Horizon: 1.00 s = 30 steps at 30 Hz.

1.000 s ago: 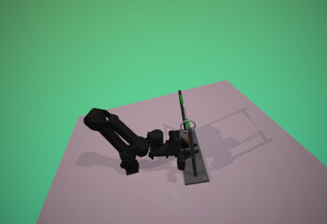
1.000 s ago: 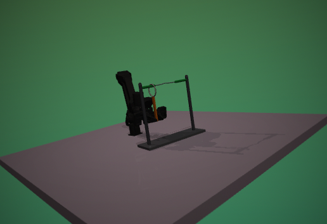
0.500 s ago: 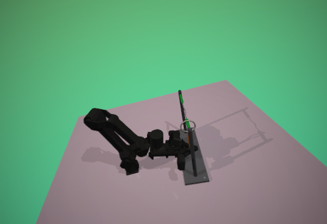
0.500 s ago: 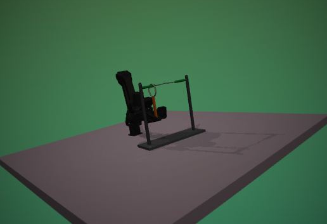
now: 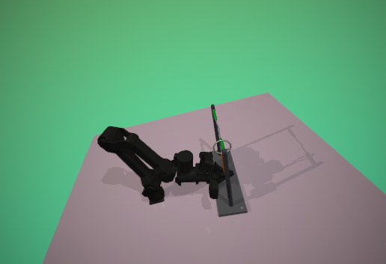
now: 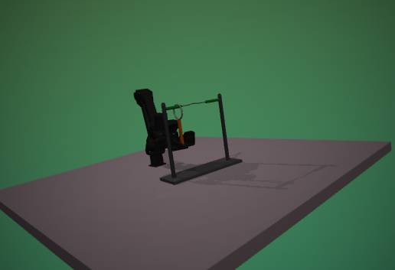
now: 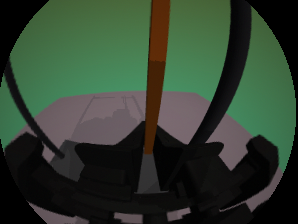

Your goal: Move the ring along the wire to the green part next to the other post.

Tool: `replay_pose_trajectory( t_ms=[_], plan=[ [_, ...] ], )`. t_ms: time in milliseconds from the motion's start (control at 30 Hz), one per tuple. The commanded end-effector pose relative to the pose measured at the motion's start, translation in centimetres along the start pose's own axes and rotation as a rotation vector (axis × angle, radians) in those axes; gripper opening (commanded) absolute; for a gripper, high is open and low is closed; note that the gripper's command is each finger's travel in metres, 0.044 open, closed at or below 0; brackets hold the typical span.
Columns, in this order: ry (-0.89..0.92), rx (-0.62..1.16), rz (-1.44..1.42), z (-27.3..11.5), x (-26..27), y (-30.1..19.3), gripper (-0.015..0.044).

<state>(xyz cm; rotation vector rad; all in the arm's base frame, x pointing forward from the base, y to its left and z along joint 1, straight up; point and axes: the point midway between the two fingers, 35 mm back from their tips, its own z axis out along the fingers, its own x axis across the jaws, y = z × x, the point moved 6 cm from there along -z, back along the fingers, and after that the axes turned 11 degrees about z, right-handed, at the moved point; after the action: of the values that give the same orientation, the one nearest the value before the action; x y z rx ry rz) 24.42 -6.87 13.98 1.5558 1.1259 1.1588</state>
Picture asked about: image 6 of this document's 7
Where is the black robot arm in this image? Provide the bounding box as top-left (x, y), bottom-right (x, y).
top-left (134, 89), bottom-right (178, 168)

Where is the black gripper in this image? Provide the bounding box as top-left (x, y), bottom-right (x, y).
top-left (154, 131), bottom-right (195, 155)

